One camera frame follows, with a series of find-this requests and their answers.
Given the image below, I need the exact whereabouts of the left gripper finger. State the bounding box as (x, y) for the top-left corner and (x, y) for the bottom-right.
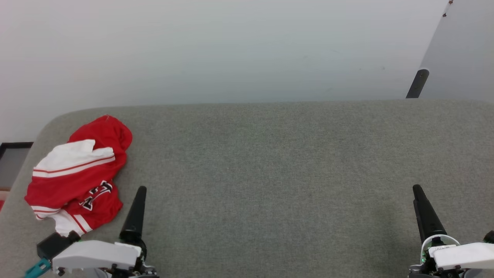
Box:
(119, 186), (147, 246)

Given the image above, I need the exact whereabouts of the black framed grey board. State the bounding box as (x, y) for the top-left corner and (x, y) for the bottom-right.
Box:
(0, 142), (34, 190)

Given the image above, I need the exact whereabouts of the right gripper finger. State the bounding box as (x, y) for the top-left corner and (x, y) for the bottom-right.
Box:
(412, 184), (447, 244)

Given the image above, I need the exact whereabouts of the black slanted metal pole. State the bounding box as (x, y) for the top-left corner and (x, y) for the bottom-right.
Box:
(405, 69), (430, 99)

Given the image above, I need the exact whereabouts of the teal camera cable connector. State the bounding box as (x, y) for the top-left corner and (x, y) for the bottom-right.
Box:
(24, 258), (52, 278)

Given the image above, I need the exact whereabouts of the left gripper body white housing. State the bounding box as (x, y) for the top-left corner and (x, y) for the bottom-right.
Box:
(52, 230), (159, 278)

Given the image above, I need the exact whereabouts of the right gripper body white housing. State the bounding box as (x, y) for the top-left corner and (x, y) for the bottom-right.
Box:
(408, 234), (494, 278)

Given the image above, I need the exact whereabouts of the red white Bulls jersey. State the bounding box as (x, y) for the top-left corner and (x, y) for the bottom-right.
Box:
(24, 115), (133, 237)

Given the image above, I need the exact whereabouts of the grey partition panel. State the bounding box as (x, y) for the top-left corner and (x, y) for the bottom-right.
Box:
(419, 0), (494, 101)

